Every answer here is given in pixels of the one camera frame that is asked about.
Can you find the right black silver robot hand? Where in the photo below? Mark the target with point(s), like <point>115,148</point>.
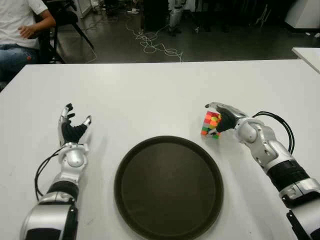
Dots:
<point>228,117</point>

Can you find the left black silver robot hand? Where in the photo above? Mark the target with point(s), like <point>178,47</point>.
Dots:
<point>70,132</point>

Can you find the multicoloured Rubik's cube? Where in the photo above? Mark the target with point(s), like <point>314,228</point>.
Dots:
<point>207,125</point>

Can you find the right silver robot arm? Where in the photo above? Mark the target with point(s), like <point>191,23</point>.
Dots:
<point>250,130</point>

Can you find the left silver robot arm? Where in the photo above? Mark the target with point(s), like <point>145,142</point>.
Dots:
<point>73,160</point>

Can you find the dark brown round plate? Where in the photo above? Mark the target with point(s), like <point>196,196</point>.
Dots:
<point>170,190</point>

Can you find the white side table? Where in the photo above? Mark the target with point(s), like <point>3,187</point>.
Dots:
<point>308,56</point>

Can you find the grey folding metal stand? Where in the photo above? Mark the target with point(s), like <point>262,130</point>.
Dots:
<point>262,15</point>

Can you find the black chair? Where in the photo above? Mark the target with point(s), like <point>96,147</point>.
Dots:
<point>65,17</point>

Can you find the small white floor object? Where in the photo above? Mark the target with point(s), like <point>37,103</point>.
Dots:
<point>317,35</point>

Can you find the white glass display cabinet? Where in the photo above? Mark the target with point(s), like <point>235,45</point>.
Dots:
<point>83,7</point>

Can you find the person in white shirt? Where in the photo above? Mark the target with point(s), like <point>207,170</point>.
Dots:
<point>15,17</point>

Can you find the black cabinet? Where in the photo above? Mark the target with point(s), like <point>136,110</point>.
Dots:
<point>155,12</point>

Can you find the white power strip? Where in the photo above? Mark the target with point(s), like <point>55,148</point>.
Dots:
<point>133,10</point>

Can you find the white pedestal cabinet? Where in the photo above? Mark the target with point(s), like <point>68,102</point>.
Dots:
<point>302,12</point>

